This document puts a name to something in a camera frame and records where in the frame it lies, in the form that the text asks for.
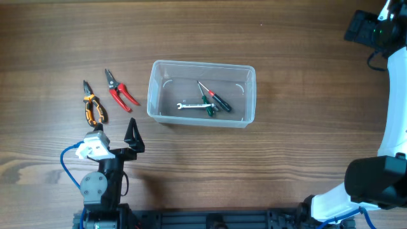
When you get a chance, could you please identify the orange black pliers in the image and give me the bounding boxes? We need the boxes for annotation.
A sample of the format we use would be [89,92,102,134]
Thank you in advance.
[83,80,108,127]

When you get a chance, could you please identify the red handled cutters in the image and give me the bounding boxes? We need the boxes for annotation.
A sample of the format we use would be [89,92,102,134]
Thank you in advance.
[104,69,140,113]

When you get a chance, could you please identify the silver socket wrench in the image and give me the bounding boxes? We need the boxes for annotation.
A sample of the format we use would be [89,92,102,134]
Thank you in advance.
[176,103,219,111]

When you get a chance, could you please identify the green handled screwdriver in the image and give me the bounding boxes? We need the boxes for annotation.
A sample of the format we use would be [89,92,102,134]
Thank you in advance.
[197,83,215,118]

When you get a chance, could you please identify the red black screwdriver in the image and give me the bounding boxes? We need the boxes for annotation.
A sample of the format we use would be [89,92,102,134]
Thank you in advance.
[197,81,232,112]

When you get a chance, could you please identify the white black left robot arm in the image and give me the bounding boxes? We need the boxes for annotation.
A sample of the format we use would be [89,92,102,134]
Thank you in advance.
[72,118,145,229]

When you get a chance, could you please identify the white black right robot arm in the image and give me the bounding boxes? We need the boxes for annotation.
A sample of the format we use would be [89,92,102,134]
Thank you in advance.
[296,0,406,228]

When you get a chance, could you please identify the clear plastic container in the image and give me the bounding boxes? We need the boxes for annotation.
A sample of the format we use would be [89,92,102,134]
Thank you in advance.
[147,60,257,128]

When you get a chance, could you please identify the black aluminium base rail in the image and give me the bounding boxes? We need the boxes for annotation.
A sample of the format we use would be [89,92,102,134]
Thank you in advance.
[127,208,321,229]

